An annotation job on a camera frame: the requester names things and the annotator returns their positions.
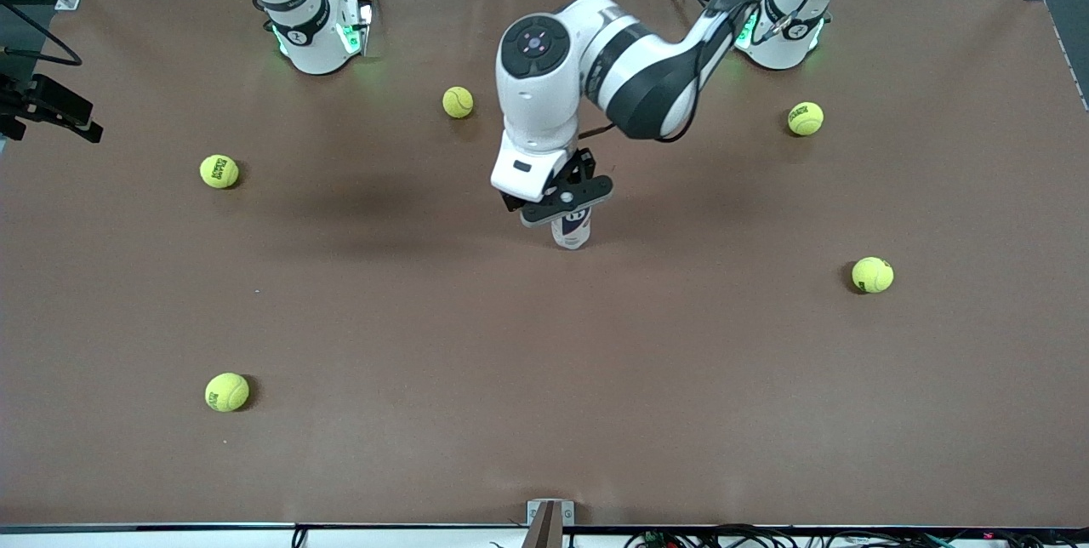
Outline brown table cover sheet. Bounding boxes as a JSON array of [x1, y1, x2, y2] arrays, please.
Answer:
[[0, 0, 1089, 528]]

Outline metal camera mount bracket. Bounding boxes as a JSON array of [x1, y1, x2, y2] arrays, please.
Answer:
[[522, 499, 576, 548]]

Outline clear tennis ball can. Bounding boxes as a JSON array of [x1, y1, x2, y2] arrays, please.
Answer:
[[550, 206, 593, 252]]

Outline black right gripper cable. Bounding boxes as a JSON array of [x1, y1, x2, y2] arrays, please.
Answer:
[[0, 0, 83, 66]]

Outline black cable bundle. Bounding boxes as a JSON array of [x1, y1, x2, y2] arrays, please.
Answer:
[[624, 522, 1089, 548]]

